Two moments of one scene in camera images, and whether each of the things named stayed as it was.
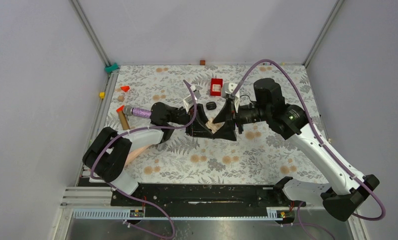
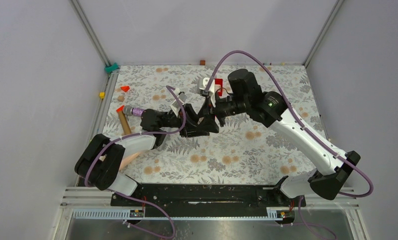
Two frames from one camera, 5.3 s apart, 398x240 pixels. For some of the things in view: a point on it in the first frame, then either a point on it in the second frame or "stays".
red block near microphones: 120,109 stays
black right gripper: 227,114 to 208,123
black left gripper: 197,128 stays
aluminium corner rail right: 338,4 stays
